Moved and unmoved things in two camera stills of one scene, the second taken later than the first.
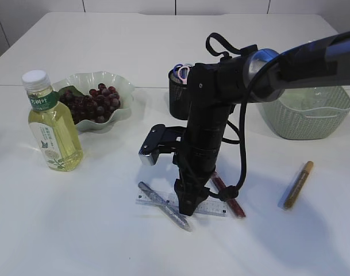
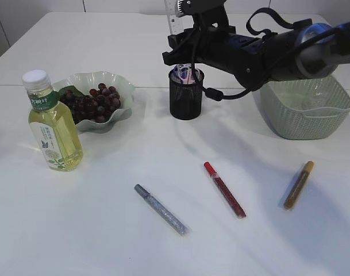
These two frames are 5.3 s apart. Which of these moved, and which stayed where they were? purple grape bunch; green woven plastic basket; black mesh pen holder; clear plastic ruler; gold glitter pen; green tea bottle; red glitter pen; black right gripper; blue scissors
Moved: black right gripper; blue scissors; clear plastic ruler
Stayed: green woven plastic basket; gold glitter pen; green tea bottle; purple grape bunch; black mesh pen holder; red glitter pen
